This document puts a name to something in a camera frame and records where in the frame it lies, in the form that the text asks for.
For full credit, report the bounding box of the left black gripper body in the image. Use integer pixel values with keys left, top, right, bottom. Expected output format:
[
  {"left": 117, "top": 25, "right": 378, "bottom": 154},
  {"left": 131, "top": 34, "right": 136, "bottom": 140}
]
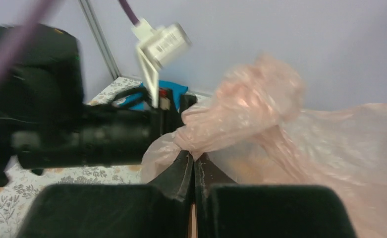
[{"left": 12, "top": 100, "right": 183, "bottom": 170}]

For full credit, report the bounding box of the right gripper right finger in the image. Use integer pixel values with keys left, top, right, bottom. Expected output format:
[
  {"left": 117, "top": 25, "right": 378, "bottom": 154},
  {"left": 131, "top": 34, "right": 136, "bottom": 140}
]
[{"left": 194, "top": 155, "right": 356, "bottom": 238}]

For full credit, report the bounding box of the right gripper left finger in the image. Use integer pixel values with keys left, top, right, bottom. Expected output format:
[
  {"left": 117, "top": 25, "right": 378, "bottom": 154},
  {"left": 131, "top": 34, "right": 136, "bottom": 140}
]
[{"left": 17, "top": 151, "right": 193, "bottom": 238}]

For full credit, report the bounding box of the pink plastic trash bag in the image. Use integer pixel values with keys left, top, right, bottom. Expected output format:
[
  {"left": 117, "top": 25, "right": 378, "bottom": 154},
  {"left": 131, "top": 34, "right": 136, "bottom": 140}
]
[{"left": 141, "top": 55, "right": 387, "bottom": 238}]

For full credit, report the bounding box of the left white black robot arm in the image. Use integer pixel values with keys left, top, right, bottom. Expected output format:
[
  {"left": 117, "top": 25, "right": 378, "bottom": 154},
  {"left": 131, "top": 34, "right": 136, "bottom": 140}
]
[{"left": 0, "top": 25, "right": 182, "bottom": 187}]

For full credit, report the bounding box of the folded blue cloth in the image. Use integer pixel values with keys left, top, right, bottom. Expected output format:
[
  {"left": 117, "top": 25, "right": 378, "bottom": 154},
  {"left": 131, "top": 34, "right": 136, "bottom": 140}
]
[{"left": 117, "top": 80, "right": 189, "bottom": 113}]

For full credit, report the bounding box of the floral patterned table mat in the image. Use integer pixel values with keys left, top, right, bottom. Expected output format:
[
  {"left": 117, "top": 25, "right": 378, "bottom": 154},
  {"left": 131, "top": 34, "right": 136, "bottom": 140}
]
[{"left": 0, "top": 76, "right": 214, "bottom": 238}]

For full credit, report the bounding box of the left aluminium corner post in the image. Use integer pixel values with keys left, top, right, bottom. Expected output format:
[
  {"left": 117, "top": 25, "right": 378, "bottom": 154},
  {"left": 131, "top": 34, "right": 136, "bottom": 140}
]
[{"left": 78, "top": 0, "right": 121, "bottom": 80}]

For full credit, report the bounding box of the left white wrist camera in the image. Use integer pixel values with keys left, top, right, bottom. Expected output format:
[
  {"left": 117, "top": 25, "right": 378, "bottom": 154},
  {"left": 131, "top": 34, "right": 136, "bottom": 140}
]
[{"left": 132, "top": 18, "right": 192, "bottom": 108}]

